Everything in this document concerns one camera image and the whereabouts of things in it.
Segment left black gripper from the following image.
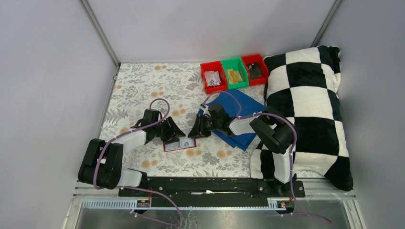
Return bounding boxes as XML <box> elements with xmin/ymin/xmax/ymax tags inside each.
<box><xmin>152</xmin><ymin>116</ymin><xmax>185</xmax><ymax>144</ymax></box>

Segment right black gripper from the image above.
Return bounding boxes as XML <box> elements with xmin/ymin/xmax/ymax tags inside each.
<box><xmin>188</xmin><ymin>114</ymin><xmax>221</xmax><ymax>139</ymax></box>

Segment red leather card holder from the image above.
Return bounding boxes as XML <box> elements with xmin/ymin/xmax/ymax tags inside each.
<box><xmin>163</xmin><ymin>137</ymin><xmax>196</xmax><ymax>152</ymax></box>

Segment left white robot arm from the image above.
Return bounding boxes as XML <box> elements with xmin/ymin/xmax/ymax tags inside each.
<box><xmin>78</xmin><ymin>109</ymin><xmax>186</xmax><ymax>196</ymax></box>

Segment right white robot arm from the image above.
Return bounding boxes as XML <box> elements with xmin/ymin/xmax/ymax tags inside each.
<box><xmin>188</xmin><ymin>103</ymin><xmax>297</xmax><ymax>197</ymax></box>

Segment white gold VIP card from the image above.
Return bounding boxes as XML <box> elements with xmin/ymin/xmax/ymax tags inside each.
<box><xmin>179</xmin><ymin>138</ymin><xmax>195</xmax><ymax>148</ymax></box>

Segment silver cards in bin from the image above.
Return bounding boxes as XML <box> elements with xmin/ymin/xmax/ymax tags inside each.
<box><xmin>204</xmin><ymin>71</ymin><xmax>221</xmax><ymax>87</ymax></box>

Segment gold cards in bin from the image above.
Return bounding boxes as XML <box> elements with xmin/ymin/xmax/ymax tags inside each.
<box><xmin>227</xmin><ymin>69</ymin><xmax>243</xmax><ymax>84</ymax></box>

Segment black cards in bin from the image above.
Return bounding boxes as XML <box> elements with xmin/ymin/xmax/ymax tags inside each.
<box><xmin>247</xmin><ymin>62</ymin><xmax>262</xmax><ymax>80</ymax></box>

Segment floral patterned table mat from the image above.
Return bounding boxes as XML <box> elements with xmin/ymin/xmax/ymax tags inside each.
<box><xmin>100</xmin><ymin>63</ymin><xmax>259</xmax><ymax>177</ymax></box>

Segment blue folded cloth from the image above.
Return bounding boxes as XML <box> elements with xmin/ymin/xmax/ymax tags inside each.
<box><xmin>207</xmin><ymin>89</ymin><xmax>265</xmax><ymax>151</ymax></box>

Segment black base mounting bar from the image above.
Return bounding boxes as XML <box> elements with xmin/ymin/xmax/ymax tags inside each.
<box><xmin>118</xmin><ymin>177</ymin><xmax>306</xmax><ymax>208</ymax></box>

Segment left red plastic bin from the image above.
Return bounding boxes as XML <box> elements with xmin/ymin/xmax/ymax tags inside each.
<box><xmin>200</xmin><ymin>61</ymin><xmax>228</xmax><ymax>94</ymax></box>

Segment red plastic bin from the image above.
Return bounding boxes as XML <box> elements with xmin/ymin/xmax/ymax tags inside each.
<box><xmin>241</xmin><ymin>53</ymin><xmax>269</xmax><ymax>86</ymax></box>
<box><xmin>200</xmin><ymin>61</ymin><xmax>228</xmax><ymax>94</ymax></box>

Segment green plastic bin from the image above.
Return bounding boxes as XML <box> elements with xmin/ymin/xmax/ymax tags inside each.
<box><xmin>221</xmin><ymin>57</ymin><xmax>249</xmax><ymax>89</ymax></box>

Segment right red plastic bin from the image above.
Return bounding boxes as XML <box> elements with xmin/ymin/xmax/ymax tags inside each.
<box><xmin>241</xmin><ymin>53</ymin><xmax>269</xmax><ymax>86</ymax></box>

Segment black white checkered pillow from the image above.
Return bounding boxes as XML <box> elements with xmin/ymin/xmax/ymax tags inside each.
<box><xmin>264</xmin><ymin>45</ymin><xmax>353</xmax><ymax>191</ymax></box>

